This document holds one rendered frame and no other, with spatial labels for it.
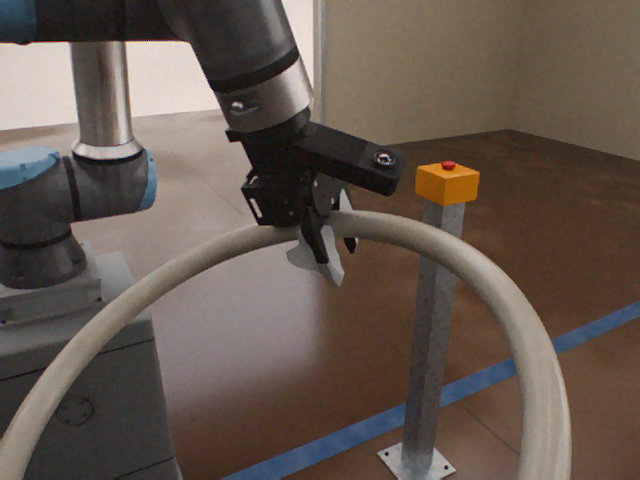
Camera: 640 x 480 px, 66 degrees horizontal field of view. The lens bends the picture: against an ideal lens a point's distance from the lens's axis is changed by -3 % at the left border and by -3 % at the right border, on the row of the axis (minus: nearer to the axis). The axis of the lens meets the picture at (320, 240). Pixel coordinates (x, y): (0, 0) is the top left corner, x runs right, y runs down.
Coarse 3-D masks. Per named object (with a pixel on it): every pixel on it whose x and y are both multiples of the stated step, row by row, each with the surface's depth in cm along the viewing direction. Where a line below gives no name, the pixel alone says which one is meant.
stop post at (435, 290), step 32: (416, 192) 140; (448, 192) 130; (448, 224) 137; (448, 288) 147; (416, 320) 155; (448, 320) 152; (416, 352) 158; (416, 384) 162; (416, 416) 165; (416, 448) 169
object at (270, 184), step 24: (288, 120) 47; (264, 144) 51; (288, 144) 51; (264, 168) 53; (288, 168) 52; (264, 192) 53; (288, 192) 51; (312, 192) 51; (336, 192) 56; (264, 216) 55; (288, 216) 55
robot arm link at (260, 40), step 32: (160, 0) 45; (192, 0) 40; (224, 0) 39; (256, 0) 40; (192, 32) 42; (224, 32) 41; (256, 32) 41; (288, 32) 44; (224, 64) 43; (256, 64) 43; (288, 64) 44
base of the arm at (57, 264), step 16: (0, 240) 106; (48, 240) 107; (64, 240) 110; (0, 256) 108; (16, 256) 106; (32, 256) 106; (48, 256) 108; (64, 256) 110; (80, 256) 115; (0, 272) 107; (16, 272) 107; (32, 272) 106; (48, 272) 108; (64, 272) 110; (80, 272) 115; (16, 288) 107; (32, 288) 107
